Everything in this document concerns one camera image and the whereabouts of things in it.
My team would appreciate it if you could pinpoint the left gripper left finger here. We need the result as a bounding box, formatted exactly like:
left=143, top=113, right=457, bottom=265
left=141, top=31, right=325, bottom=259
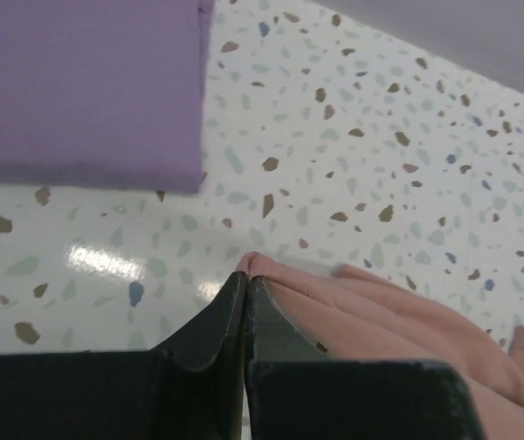
left=150, top=271, right=247, bottom=439

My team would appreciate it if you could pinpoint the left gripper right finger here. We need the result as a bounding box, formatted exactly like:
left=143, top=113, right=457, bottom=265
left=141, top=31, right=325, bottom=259
left=245, top=277, right=335, bottom=439

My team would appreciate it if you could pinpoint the pink t shirt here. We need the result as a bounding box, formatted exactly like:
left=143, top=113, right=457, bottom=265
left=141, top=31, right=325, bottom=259
left=234, top=250, right=524, bottom=419

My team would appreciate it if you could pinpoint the folded purple t shirt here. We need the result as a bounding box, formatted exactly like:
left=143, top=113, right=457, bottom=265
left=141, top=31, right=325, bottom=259
left=0, top=0, right=214, bottom=193

